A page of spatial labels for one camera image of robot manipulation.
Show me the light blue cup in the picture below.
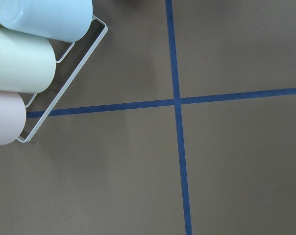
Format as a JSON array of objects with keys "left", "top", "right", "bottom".
[{"left": 0, "top": 0, "right": 93, "bottom": 43}]

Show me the pale pink cup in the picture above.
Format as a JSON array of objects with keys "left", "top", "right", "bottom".
[{"left": 0, "top": 91, "right": 26, "bottom": 145}]

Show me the mint green cup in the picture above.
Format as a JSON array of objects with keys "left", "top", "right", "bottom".
[{"left": 0, "top": 28, "right": 56, "bottom": 94}]

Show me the white wire cup rack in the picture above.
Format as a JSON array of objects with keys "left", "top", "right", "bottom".
[{"left": 17, "top": 15, "right": 108, "bottom": 143}]

